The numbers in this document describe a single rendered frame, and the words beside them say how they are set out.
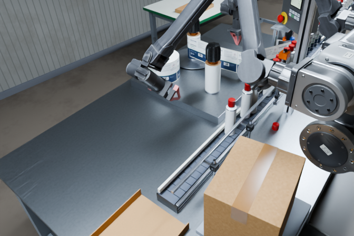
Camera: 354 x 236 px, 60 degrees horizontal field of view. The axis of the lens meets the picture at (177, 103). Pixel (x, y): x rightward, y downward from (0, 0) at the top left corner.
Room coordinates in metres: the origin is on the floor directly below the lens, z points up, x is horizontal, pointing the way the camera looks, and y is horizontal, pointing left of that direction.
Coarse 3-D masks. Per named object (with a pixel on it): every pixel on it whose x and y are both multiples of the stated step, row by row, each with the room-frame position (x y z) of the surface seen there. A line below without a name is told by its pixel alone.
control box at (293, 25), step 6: (288, 0) 1.42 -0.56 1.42; (282, 6) 1.46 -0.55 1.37; (288, 6) 1.42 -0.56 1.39; (282, 12) 1.45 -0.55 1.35; (288, 12) 1.41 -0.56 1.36; (300, 12) 1.32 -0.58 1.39; (318, 12) 1.32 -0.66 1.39; (288, 18) 1.40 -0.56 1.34; (300, 18) 1.31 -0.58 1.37; (288, 24) 1.39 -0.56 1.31; (294, 24) 1.35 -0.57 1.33; (318, 24) 1.33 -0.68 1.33; (294, 30) 1.34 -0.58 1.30; (312, 30) 1.32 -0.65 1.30
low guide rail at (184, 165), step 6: (240, 108) 1.26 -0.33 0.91; (222, 126) 1.13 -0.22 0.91; (216, 132) 1.09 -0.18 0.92; (210, 138) 1.05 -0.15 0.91; (204, 144) 1.01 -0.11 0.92; (198, 150) 0.98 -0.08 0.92; (192, 156) 0.94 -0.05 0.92; (186, 162) 0.91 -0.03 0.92; (180, 168) 0.88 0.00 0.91; (174, 174) 0.85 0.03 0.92; (168, 180) 0.82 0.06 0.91; (162, 186) 0.79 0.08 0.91
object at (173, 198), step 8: (272, 96) 1.40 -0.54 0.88; (264, 104) 1.33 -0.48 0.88; (256, 112) 1.26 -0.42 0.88; (248, 120) 1.20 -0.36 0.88; (240, 128) 1.15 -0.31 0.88; (216, 136) 1.10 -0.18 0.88; (232, 136) 1.09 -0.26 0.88; (208, 144) 1.05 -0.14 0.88; (224, 144) 1.04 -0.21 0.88; (200, 152) 1.00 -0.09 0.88; (216, 152) 0.99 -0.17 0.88; (208, 160) 0.95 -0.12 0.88; (200, 168) 0.90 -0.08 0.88; (208, 168) 0.91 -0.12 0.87; (176, 176) 0.87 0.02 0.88; (192, 176) 0.86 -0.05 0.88; (200, 176) 0.86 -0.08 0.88; (184, 184) 0.82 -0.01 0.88; (192, 184) 0.82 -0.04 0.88; (168, 192) 0.79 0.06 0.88; (176, 192) 0.78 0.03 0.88; (184, 192) 0.78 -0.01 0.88; (168, 200) 0.75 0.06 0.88; (176, 200) 0.75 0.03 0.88
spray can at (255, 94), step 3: (252, 90) 1.25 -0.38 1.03; (255, 90) 1.25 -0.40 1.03; (252, 93) 1.25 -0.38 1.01; (255, 93) 1.25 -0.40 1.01; (258, 93) 1.26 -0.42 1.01; (252, 96) 1.25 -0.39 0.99; (255, 96) 1.25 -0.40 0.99; (252, 99) 1.25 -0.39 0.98; (255, 99) 1.25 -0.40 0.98; (252, 102) 1.25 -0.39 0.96; (255, 102) 1.25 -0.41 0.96; (252, 105) 1.25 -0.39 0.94; (255, 108) 1.25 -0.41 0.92; (252, 111) 1.25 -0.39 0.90; (255, 111) 1.26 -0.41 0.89
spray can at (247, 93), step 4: (244, 88) 1.23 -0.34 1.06; (248, 88) 1.22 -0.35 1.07; (244, 92) 1.22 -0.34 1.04; (248, 92) 1.22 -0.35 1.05; (252, 92) 1.23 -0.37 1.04; (244, 96) 1.22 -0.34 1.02; (248, 96) 1.21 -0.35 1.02; (244, 100) 1.22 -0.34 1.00; (248, 100) 1.21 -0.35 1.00; (244, 104) 1.22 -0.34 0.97; (248, 104) 1.21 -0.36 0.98; (244, 108) 1.22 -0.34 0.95; (248, 108) 1.21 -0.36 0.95; (240, 112) 1.24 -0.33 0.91; (244, 112) 1.21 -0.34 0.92; (240, 116) 1.23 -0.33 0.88; (248, 116) 1.22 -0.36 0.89
